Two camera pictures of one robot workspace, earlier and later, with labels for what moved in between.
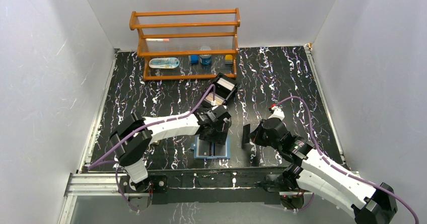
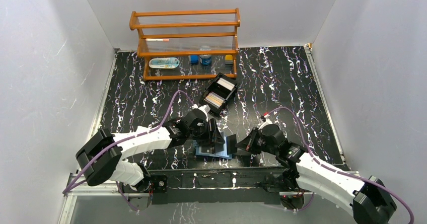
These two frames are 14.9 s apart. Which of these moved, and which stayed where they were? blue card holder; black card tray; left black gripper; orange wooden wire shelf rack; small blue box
Moved: left black gripper
Stayed: small blue box; orange wooden wire shelf rack; black card tray; blue card holder
